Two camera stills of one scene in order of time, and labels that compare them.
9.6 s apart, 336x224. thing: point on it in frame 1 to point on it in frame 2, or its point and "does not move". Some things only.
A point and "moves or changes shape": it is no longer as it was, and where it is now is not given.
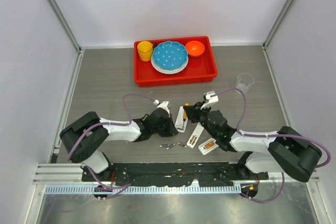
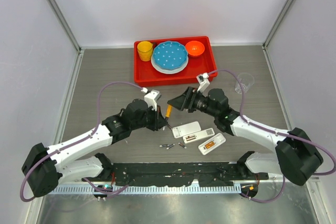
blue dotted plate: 169,55 does not move
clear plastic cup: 244,80 does not move
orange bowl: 195,48 does not move
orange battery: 207,146 does not move
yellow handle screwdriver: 185,116 moves or changes shape
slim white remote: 196,136 moves or changes shape
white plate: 167,71 does not move
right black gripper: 193,111 to 186,100
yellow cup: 145,50 does not move
